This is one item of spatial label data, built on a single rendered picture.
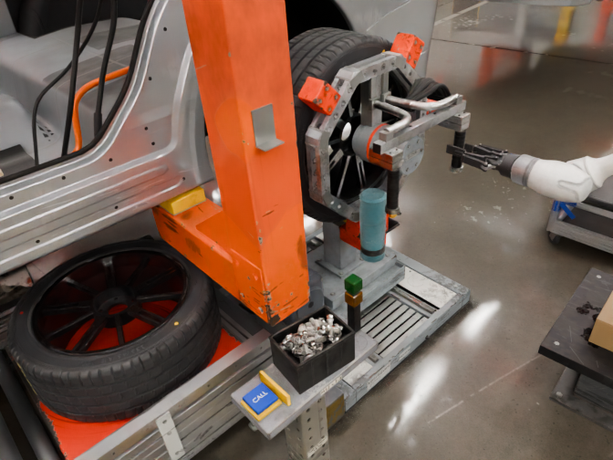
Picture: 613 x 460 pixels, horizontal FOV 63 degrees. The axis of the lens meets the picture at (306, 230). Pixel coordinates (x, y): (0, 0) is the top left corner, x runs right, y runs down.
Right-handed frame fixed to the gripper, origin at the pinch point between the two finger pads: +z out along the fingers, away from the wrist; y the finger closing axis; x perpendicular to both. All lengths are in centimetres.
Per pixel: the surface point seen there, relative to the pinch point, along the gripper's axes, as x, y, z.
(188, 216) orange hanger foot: -15, -74, 56
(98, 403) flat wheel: -46, -126, 35
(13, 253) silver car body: -3, -126, 61
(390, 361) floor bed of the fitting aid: -76, -34, -2
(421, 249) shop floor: -83, 38, 37
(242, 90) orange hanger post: 41, -77, 8
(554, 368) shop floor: -83, 11, -45
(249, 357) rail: -46, -83, 16
